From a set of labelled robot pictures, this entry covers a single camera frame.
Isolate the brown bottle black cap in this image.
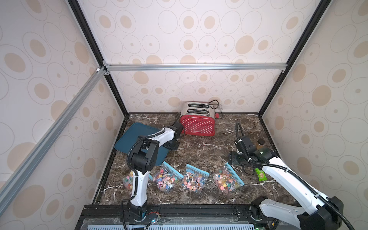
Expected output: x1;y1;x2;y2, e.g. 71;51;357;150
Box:
256;139;265;149

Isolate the green candy packet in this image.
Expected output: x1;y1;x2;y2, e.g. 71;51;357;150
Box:
255;168;267;182

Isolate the red polka dot toaster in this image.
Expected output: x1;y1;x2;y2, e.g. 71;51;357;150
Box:
179;100;219;137

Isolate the horizontal aluminium frame bar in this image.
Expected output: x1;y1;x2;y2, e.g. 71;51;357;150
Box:
106;63;288;71

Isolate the left slanted aluminium frame bar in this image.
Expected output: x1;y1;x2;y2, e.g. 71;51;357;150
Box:
1;67;106;215

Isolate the teal rectangular tray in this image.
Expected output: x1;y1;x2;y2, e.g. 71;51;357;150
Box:
114;123;169;166

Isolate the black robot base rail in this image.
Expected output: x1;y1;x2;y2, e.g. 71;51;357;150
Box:
75;204;295;230

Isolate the candy ziploc bag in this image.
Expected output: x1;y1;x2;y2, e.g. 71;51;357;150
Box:
213;163;245;194
153;161;184;192
123;171;153;190
182;164;210;193

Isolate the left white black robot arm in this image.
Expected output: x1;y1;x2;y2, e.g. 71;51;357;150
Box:
115;122;184;220

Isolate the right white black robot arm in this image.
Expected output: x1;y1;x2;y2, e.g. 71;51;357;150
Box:
229;136;354;230

